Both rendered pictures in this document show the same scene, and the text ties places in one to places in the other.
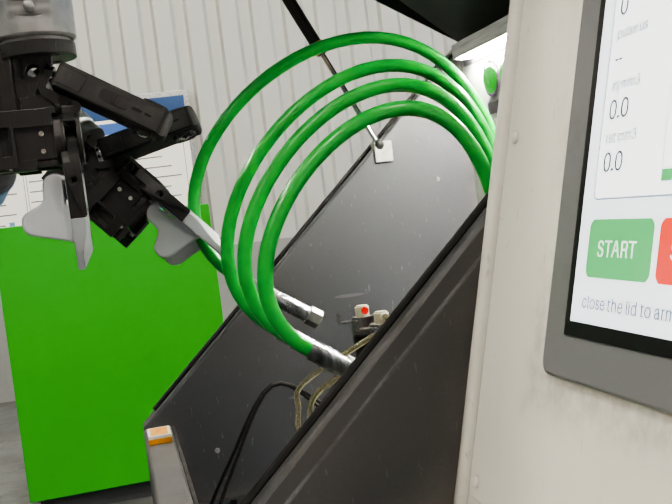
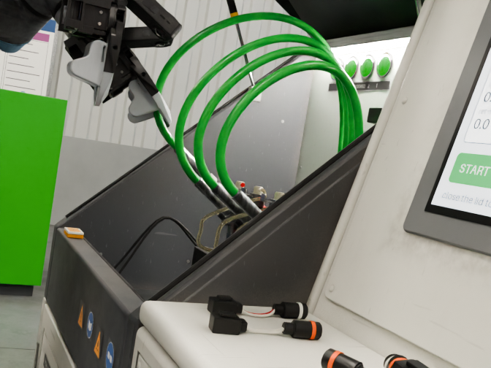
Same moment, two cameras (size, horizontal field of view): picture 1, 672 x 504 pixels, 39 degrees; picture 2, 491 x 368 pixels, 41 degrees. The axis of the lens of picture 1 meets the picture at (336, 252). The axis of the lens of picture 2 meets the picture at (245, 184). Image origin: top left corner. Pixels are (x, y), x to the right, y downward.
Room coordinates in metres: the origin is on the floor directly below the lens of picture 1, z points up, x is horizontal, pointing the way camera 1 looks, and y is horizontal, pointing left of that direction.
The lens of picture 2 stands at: (-0.10, 0.20, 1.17)
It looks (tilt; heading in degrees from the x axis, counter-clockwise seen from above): 3 degrees down; 349
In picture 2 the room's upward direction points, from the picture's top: 9 degrees clockwise
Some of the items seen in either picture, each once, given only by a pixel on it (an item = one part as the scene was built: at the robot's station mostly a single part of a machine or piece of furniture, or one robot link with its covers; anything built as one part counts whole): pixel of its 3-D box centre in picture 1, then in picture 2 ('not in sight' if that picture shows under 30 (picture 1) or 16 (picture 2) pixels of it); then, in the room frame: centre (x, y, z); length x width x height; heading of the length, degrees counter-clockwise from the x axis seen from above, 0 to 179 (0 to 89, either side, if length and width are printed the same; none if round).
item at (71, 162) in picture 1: (71, 171); (111, 41); (0.87, 0.23, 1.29); 0.05 x 0.02 x 0.09; 13
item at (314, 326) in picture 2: not in sight; (266, 326); (0.58, 0.02, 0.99); 0.12 x 0.02 x 0.02; 94
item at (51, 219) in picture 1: (55, 223); (90, 71); (0.88, 0.25, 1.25); 0.06 x 0.03 x 0.09; 103
